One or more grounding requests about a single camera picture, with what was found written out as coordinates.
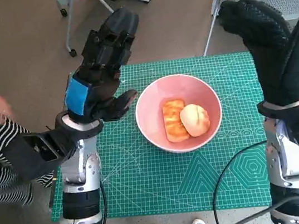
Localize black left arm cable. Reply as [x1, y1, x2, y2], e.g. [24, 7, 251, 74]
[89, 178, 110, 224]

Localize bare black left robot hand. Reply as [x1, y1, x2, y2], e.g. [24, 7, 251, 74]
[51, 5, 154, 128]

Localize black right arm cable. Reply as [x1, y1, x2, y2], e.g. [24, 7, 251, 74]
[204, 135, 299, 224]

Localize pink bowl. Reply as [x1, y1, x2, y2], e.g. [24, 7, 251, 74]
[130, 69, 228, 159]

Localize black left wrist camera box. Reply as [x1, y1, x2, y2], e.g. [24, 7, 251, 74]
[0, 127, 74, 184]

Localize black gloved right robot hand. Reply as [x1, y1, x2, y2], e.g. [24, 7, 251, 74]
[216, 0, 299, 114]

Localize round toy bread bun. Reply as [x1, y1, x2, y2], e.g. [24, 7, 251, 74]
[178, 101, 213, 139]

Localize green cutting mat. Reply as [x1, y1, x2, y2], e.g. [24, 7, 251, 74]
[30, 45, 278, 224]

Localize long toy bread loaf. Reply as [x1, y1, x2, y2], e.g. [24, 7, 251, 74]
[160, 97, 192, 145]

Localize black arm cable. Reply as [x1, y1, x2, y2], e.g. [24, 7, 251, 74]
[204, 135, 299, 224]
[89, 178, 110, 224]

